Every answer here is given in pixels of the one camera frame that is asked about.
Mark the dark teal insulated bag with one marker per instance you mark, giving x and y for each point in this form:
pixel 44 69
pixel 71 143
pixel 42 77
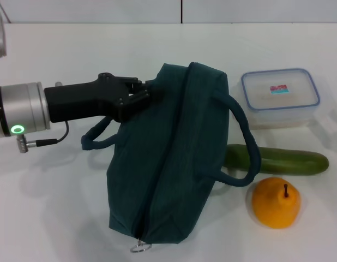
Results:
pixel 168 152

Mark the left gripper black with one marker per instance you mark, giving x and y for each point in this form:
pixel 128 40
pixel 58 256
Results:
pixel 75 102

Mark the clear blue-rimmed food container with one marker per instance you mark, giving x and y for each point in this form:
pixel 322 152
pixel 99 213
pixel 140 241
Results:
pixel 280 98

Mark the green cucumber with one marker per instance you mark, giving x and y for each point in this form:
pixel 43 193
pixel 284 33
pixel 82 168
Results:
pixel 291 162

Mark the orange pear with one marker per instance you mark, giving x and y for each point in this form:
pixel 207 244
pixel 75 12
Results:
pixel 274 207

